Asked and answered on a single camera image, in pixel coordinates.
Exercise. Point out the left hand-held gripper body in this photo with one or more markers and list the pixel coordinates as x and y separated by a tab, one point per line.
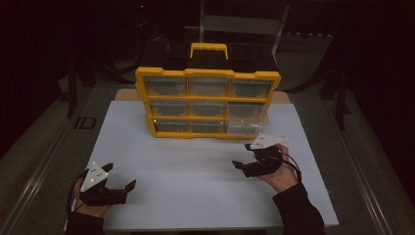
99	197

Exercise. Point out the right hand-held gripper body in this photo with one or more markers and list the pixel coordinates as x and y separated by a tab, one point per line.
264	163

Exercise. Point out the pulled-out clear plastic drawer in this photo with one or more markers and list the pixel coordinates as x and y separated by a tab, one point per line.
244	127

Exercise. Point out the yellow black organizer case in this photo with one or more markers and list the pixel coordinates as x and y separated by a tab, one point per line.
208	72

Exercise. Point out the person's left hand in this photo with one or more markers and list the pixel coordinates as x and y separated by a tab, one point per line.
93	211

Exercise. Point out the person's right hand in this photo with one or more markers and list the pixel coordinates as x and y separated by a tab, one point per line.
284	178

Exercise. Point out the black stand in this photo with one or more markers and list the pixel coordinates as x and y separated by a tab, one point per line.
341	107
72	98

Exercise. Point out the set of clear closed drawers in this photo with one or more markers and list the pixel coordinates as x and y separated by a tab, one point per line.
169	85

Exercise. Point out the metal floor rail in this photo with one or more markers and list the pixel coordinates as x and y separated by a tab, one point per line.
36	176
365	192

